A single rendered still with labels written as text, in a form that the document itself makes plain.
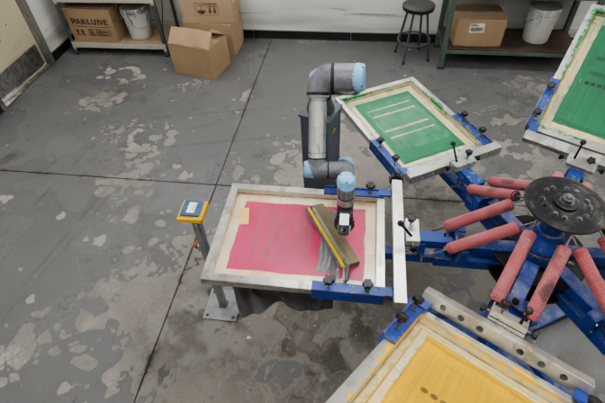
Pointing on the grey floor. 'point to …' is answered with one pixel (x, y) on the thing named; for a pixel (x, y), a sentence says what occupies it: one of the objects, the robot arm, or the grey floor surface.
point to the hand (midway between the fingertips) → (343, 235)
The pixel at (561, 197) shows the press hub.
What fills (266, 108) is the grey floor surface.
